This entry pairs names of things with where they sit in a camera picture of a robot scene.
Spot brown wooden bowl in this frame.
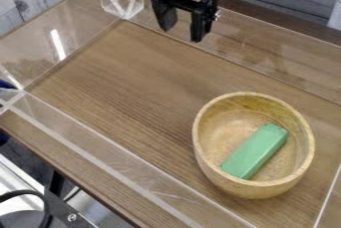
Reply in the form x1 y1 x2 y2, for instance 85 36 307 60
191 92 315 199

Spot green rectangular block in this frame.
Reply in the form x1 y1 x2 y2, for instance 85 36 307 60
219 122 288 179

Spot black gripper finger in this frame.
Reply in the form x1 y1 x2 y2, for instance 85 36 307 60
189 6 212 43
151 0 176 32

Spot clear acrylic enclosure wall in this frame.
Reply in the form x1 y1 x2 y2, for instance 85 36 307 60
0 0 341 228

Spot black cable loop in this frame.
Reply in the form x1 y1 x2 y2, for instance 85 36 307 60
0 189 52 228

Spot blue object at edge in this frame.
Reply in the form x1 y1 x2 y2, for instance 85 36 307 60
0 79 16 90

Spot black table leg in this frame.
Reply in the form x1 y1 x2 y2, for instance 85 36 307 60
49 171 65 197

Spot black metal bracket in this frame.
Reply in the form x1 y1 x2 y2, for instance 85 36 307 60
44 191 99 228

